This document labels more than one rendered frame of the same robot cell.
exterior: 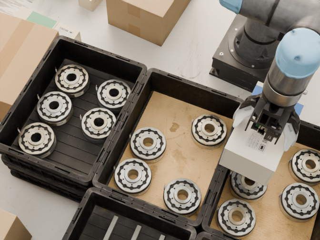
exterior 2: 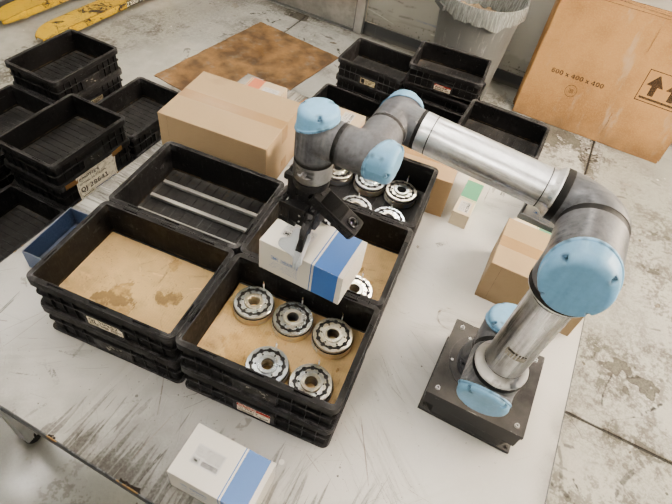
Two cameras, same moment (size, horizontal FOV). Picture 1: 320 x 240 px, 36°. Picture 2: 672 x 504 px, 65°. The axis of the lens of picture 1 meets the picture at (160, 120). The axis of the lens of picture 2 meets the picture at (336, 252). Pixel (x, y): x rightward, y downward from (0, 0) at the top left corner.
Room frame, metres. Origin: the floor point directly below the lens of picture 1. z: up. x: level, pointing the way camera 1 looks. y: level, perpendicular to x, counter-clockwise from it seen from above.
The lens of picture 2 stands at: (0.51, -1.00, 1.97)
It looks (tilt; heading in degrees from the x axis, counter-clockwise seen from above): 49 degrees down; 85
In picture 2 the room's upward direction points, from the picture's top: 10 degrees clockwise
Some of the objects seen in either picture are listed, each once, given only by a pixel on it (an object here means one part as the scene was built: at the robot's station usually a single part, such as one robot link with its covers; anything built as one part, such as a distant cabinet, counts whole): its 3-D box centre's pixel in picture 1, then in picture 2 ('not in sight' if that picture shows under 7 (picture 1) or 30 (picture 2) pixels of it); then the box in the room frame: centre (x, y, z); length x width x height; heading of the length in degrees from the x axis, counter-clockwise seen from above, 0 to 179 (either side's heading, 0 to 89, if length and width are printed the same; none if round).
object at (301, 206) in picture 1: (301, 199); (267, 364); (0.46, -0.39, 0.86); 0.05 x 0.05 x 0.01
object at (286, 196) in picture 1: (300, 200); (267, 365); (0.46, -0.39, 0.86); 0.10 x 0.10 x 0.01
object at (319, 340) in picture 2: not in sight; (332, 335); (0.61, -0.29, 0.86); 0.10 x 0.10 x 0.01
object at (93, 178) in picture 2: not in sight; (99, 179); (-0.37, 0.63, 0.41); 0.31 x 0.02 x 0.16; 66
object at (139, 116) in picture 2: not in sight; (141, 134); (-0.34, 1.07, 0.31); 0.40 x 0.30 x 0.34; 66
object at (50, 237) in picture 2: not in sight; (71, 244); (-0.17, 0.00, 0.74); 0.20 x 0.15 x 0.07; 71
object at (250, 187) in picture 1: (249, 180); (292, 317); (0.50, -0.26, 0.86); 0.05 x 0.05 x 0.01
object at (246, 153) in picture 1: (262, 133); (312, 254); (0.53, -0.24, 1.10); 0.20 x 0.12 x 0.09; 156
